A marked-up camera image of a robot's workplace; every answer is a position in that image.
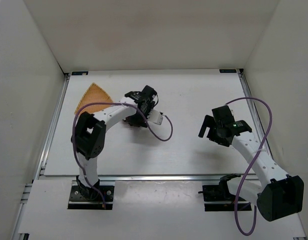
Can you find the blue label right corner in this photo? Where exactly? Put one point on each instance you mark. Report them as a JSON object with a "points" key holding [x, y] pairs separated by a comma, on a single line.
{"points": [[228, 71]]}

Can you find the triangular woven bamboo basket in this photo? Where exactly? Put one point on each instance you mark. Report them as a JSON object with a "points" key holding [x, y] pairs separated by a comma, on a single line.
{"points": [[94, 94]]}

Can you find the front aluminium frame rail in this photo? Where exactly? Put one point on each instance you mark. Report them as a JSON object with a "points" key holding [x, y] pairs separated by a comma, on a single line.
{"points": [[182, 177]]}

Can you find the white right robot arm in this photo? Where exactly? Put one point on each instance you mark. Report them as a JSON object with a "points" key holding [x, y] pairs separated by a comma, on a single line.
{"points": [[279, 194]]}

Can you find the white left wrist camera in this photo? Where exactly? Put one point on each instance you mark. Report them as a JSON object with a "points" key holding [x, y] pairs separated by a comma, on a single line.
{"points": [[155, 117]]}

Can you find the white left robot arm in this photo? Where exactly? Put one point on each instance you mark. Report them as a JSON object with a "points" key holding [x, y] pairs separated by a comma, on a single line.
{"points": [[95, 114]]}

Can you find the right aluminium frame rail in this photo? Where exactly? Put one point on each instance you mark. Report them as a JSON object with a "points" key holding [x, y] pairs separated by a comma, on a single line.
{"points": [[256, 117]]}

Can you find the dark red fake grape bunch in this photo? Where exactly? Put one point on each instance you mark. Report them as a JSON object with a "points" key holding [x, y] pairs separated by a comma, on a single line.
{"points": [[136, 121]]}

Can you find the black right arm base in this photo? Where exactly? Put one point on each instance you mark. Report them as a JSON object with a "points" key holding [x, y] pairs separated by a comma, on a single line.
{"points": [[217, 198]]}

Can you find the left aluminium frame rail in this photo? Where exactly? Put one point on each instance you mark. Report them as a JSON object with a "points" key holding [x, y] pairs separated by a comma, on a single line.
{"points": [[52, 127]]}

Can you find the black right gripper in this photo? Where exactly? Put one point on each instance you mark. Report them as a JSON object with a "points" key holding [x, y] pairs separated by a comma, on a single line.
{"points": [[212, 131]]}

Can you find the aluminium frame rail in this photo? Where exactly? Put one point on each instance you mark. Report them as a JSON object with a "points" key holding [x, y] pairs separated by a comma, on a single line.
{"points": [[256, 117], [182, 177], [52, 127]]}

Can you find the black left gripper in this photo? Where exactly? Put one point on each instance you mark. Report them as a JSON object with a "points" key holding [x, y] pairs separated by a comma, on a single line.
{"points": [[138, 119]]}

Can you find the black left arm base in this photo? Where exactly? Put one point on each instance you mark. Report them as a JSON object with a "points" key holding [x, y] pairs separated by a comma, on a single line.
{"points": [[81, 198]]}

